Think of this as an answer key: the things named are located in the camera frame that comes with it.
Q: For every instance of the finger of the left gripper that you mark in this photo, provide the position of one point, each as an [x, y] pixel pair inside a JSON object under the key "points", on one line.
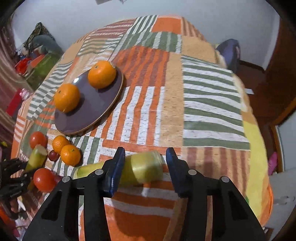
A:
{"points": [[12, 166], [12, 188]]}

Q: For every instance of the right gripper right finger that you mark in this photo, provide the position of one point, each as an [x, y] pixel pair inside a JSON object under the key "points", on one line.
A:
{"points": [[233, 219]]}

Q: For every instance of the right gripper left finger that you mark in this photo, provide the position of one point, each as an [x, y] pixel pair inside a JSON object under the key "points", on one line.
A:
{"points": [[57, 218]]}

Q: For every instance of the corn cob yellow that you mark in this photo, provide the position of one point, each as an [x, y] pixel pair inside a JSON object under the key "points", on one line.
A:
{"points": [[37, 158]]}

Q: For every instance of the red tomato front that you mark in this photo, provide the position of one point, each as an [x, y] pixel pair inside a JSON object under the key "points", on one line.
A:
{"points": [[44, 180]]}

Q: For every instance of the red tomato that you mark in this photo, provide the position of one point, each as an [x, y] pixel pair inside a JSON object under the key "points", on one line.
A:
{"points": [[38, 138], [44, 180]]}

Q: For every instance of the red tomato back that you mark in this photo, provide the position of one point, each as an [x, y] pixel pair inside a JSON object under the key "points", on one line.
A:
{"points": [[38, 138]]}

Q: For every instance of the dark red grape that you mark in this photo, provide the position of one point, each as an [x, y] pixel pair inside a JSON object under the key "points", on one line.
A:
{"points": [[53, 156]]}

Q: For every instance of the small mandarin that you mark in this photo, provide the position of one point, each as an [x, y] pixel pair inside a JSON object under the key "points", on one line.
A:
{"points": [[70, 155], [59, 142]]}

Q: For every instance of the corn cob green husk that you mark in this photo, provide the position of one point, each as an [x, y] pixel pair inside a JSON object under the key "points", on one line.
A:
{"points": [[126, 170]]}

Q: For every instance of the large orange with sticker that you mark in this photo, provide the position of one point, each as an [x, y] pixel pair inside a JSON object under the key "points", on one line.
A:
{"points": [[101, 74]]}

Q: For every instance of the striped red curtain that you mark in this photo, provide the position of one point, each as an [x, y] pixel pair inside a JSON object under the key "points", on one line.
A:
{"points": [[10, 80]]}

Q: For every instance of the green storage box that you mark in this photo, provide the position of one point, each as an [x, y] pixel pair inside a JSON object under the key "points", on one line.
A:
{"points": [[39, 68]]}

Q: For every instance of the purple ceramic plate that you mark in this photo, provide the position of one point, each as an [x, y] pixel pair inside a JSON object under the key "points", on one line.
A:
{"points": [[93, 105]]}

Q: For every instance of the grey plush toy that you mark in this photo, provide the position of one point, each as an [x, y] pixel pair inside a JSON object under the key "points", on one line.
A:
{"points": [[46, 44]]}

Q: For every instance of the brown wooden door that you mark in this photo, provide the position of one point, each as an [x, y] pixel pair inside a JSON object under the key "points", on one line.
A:
{"points": [[274, 88]]}

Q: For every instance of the striped patchwork bed blanket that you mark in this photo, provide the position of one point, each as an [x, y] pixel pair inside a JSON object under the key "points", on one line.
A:
{"points": [[176, 93]]}

